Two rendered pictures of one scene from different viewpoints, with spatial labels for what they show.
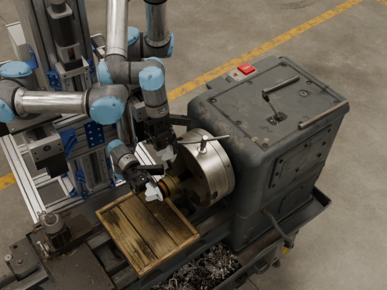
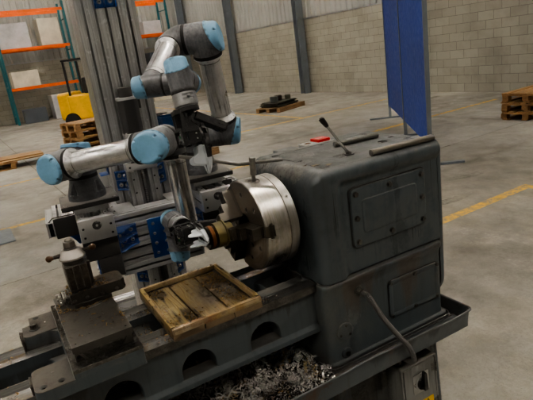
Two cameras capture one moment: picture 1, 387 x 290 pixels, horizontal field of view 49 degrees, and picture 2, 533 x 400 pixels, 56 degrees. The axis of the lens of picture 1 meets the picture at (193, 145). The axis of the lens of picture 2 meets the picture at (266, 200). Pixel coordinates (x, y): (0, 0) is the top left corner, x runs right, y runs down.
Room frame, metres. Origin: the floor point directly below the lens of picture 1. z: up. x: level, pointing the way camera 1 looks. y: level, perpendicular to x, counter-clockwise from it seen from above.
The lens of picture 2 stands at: (-0.49, -0.41, 1.65)
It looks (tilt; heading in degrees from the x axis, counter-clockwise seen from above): 17 degrees down; 12
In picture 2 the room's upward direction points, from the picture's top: 8 degrees counter-clockwise
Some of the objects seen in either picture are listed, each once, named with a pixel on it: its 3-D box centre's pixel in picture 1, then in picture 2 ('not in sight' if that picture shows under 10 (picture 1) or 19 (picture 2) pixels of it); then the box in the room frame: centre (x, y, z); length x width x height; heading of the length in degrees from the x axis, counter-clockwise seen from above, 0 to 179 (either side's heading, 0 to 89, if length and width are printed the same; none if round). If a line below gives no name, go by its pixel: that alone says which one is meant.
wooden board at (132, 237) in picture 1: (147, 225); (197, 298); (0.96, 0.18, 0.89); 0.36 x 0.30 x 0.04; 39
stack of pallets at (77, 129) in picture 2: not in sight; (98, 136); (9.35, 5.09, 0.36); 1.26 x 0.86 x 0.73; 143
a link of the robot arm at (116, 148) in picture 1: (120, 152); (173, 221); (1.19, 0.31, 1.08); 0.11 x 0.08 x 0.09; 38
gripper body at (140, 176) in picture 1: (137, 177); (185, 232); (1.06, 0.22, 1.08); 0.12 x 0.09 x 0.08; 38
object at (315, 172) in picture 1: (245, 205); (358, 339); (1.39, -0.32, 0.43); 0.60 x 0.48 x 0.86; 129
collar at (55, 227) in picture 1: (52, 221); (70, 252); (0.80, 0.50, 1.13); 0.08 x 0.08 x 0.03
